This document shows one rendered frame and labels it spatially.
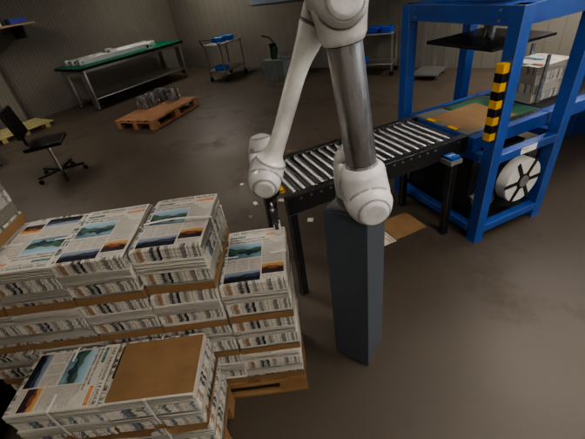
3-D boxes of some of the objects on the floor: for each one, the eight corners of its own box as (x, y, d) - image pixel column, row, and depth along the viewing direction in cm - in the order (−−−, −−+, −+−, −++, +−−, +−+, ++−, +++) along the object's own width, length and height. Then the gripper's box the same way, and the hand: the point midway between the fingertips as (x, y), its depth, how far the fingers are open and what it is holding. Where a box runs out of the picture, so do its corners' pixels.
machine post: (531, 217, 278) (605, -14, 190) (521, 212, 285) (588, -13, 196) (539, 213, 281) (616, -17, 192) (528, 208, 287) (599, -16, 199)
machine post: (474, 243, 262) (526, 4, 174) (464, 237, 269) (510, 4, 181) (482, 239, 265) (538, 2, 176) (473, 233, 271) (522, 2, 183)
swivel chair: (76, 161, 515) (40, 95, 459) (95, 169, 480) (58, 98, 425) (31, 179, 478) (-13, 111, 423) (49, 190, 443) (3, 116, 388)
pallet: (39, 121, 735) (36, 117, 729) (57, 124, 696) (54, 119, 690) (-19, 142, 664) (-23, 137, 658) (-4, 147, 625) (-7, 142, 619)
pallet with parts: (162, 104, 714) (155, 86, 692) (200, 104, 683) (194, 84, 661) (117, 130, 614) (107, 109, 593) (158, 130, 583) (151, 108, 562)
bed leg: (442, 235, 275) (453, 157, 236) (436, 231, 279) (447, 153, 240) (447, 233, 276) (460, 154, 237) (442, 229, 281) (453, 151, 242)
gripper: (259, 179, 142) (270, 226, 156) (259, 196, 131) (270, 245, 145) (278, 177, 142) (286, 224, 155) (279, 193, 131) (287, 242, 145)
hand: (277, 227), depth 148 cm, fingers closed
